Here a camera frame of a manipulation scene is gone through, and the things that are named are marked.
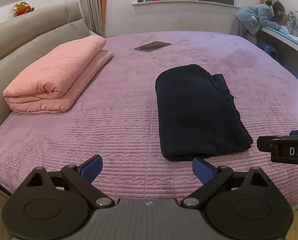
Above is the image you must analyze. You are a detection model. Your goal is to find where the beige padded headboard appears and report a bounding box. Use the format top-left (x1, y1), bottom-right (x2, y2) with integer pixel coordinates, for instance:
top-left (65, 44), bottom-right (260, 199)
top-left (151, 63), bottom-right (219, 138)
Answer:
top-left (0, 2), bottom-right (90, 126)

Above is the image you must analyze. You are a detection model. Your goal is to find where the beige orange left curtain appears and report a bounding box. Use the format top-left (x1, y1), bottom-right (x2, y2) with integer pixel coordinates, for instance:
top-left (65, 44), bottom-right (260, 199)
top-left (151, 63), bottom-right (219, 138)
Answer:
top-left (80, 0), bottom-right (106, 37)

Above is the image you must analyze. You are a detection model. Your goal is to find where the white wall desk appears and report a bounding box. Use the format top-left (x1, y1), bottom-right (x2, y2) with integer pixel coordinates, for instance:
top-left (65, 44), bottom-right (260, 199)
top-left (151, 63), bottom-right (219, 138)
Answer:
top-left (256, 27), bottom-right (298, 80)

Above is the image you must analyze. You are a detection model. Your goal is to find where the dark tablet on bed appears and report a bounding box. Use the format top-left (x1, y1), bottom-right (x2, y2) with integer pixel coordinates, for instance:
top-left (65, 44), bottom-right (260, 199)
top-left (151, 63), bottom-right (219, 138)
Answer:
top-left (134, 41), bottom-right (171, 53)

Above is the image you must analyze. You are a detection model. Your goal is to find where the navy striped hooded jacket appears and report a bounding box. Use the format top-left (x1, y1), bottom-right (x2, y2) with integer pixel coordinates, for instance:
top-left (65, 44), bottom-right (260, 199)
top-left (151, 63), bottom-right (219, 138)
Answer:
top-left (155, 64), bottom-right (253, 161)

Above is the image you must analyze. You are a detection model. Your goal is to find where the person in blue robe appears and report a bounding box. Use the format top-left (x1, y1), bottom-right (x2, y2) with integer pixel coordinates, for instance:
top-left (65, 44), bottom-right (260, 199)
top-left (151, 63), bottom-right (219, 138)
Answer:
top-left (229, 1), bottom-right (285, 45)

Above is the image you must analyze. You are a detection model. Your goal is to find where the folded pink blanket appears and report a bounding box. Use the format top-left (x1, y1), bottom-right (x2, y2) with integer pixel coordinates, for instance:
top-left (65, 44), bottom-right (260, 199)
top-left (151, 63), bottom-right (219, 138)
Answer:
top-left (3, 35), bottom-right (113, 114)

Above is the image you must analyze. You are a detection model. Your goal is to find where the orange plush toy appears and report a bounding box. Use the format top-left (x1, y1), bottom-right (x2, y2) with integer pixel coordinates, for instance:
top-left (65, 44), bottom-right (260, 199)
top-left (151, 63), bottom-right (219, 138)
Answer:
top-left (12, 2), bottom-right (35, 17)

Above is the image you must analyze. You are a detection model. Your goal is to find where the blue plastic stool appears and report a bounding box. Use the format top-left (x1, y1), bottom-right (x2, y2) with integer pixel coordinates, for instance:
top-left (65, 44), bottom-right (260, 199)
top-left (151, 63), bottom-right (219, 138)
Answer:
top-left (257, 42), bottom-right (279, 62)

